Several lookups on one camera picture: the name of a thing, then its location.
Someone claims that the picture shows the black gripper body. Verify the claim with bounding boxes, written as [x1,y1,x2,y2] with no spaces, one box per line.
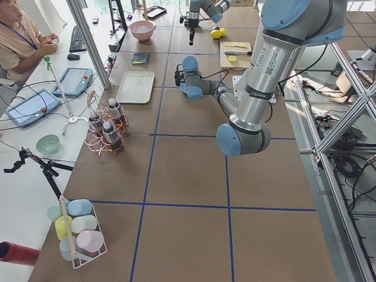
[188,18,199,31]

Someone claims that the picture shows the blue plate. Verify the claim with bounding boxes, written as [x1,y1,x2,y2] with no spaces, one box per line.
[179,83,187,94]

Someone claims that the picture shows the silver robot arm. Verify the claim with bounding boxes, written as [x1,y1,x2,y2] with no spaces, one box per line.
[185,0,236,46]
[182,0,347,156]

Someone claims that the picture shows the yellow lemon near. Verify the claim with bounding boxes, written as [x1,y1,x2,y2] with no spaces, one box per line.
[210,29,222,39]

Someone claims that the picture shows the yellow lemon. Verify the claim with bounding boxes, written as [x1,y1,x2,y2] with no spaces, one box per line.
[210,29,222,39]
[220,28,227,37]

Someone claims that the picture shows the yellow lemon far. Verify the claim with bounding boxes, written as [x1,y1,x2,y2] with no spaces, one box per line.
[220,28,227,37]

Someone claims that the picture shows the steel muddler black tip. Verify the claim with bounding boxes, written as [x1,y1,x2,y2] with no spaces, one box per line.
[224,51,252,56]

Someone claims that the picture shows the wooden cutting board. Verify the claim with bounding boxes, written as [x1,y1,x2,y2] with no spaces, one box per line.
[220,42,252,70]

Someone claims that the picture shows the lemon half slice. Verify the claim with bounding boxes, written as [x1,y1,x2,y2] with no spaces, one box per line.
[228,55,237,63]

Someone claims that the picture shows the pink bowl of ice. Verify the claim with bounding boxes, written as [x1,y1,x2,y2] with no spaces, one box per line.
[129,21,156,42]

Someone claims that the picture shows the yellow plastic knife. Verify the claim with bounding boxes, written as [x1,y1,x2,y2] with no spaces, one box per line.
[224,43,249,49]

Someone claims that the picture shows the grey folded cloth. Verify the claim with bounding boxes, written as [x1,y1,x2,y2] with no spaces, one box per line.
[131,52,150,65]

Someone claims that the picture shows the cream bear tray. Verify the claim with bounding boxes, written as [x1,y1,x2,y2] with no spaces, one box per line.
[115,71,155,104]

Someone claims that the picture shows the drink bottle one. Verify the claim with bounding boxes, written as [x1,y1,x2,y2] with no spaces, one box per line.
[108,98,121,120]

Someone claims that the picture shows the black keyboard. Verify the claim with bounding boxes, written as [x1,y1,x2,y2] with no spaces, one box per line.
[69,26,86,53]

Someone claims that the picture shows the black computer mouse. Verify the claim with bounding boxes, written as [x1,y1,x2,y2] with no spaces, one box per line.
[67,53,80,61]

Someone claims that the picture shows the blue teach pendant far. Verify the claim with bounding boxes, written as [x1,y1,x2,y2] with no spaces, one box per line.
[59,68,93,97]

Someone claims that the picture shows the blue teach pendant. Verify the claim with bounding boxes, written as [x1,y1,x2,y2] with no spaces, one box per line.
[59,68,93,97]
[5,89,61,127]

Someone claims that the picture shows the drink bottle three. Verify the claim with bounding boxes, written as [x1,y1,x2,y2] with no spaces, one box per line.
[103,122,120,150]

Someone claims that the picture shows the drink bottle two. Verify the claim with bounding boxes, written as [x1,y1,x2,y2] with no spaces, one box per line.
[89,115,103,137]

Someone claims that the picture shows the white stand with pole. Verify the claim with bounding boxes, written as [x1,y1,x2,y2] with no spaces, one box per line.
[44,56,89,136]

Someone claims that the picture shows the seated person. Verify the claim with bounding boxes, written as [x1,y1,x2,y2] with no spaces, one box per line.
[1,1,59,83]

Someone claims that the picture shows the green bowl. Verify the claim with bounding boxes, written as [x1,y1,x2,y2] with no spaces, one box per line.
[36,135,61,155]

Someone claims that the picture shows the blue teach pendant near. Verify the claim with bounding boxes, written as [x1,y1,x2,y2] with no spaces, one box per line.
[5,89,61,127]

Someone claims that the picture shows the blue pastel cup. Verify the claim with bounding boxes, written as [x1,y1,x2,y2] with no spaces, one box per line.
[68,199,92,216]

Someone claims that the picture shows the white pastel cup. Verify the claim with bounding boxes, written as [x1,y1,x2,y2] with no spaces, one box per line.
[71,214,97,234]

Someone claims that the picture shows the white cup rack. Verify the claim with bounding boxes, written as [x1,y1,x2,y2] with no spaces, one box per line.
[59,196,108,269]

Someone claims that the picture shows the pink pastel cup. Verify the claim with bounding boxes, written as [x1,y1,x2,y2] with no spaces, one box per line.
[76,230,104,253]

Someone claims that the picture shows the yellow pastel cup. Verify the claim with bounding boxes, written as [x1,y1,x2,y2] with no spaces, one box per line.
[55,216,67,241]

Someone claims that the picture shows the red thermos bottle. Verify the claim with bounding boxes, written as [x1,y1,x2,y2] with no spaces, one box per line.
[1,241,40,266]

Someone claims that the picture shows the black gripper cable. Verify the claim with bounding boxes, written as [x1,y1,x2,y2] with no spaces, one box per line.
[199,70,230,98]

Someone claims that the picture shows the aluminium frame post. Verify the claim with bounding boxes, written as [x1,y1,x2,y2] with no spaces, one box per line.
[67,0,111,89]

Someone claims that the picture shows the copper wire bottle rack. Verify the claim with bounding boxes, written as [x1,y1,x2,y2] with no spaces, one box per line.
[85,90,129,156]

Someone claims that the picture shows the black camera tripod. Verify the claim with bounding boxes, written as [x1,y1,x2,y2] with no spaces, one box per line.
[3,147,74,200]

